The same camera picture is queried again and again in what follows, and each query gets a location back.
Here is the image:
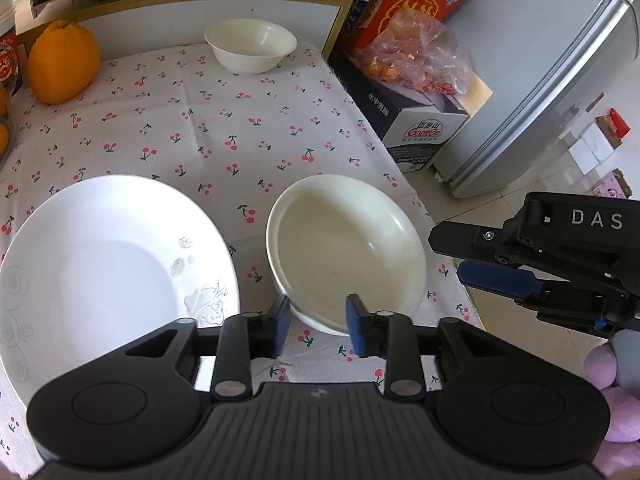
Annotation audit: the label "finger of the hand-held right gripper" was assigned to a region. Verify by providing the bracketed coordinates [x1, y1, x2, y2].
[456, 259, 547, 307]
[429, 220, 522, 262]

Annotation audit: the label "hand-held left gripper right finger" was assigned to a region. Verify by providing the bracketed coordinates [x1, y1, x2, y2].
[346, 293, 502, 402]

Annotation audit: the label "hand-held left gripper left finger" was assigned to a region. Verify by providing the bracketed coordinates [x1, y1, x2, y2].
[122, 296, 291, 402]

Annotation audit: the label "small cream bowl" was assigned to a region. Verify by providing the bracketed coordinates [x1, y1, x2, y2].
[265, 174, 429, 337]

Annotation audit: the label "person's right hand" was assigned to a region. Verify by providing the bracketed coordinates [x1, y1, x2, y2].
[584, 344, 640, 479]

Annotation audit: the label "pink cardboard box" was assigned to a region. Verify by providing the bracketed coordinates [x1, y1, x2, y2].
[592, 168, 634, 201]

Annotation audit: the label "white small boxes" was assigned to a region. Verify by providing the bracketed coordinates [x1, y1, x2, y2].
[570, 122, 615, 175]

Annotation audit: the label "red packet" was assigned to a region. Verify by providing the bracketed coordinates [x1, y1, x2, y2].
[595, 107, 632, 150]

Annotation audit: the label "white and navy carton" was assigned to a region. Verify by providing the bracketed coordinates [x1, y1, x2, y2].
[327, 47, 494, 174]

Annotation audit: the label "white embossed plate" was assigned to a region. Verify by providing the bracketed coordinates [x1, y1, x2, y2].
[0, 175, 241, 414]

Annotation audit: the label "grey refrigerator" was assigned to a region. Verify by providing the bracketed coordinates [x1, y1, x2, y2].
[434, 0, 640, 199]

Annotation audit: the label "plastic bag of oranges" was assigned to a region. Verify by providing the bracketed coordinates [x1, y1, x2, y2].
[351, 10, 474, 99]

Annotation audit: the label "cherry print tablecloth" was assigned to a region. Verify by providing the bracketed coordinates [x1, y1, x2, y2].
[0, 41, 487, 472]

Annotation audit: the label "large white bowl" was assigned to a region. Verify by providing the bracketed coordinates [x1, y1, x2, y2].
[204, 18, 299, 76]

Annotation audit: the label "white microwave stand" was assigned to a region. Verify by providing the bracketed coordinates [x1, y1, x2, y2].
[65, 0, 354, 64]

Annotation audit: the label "orange citrus fruit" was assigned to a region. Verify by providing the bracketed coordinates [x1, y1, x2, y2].
[27, 19, 101, 105]

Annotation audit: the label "glass jar of fruit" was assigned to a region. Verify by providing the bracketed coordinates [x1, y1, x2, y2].
[0, 42, 24, 157]

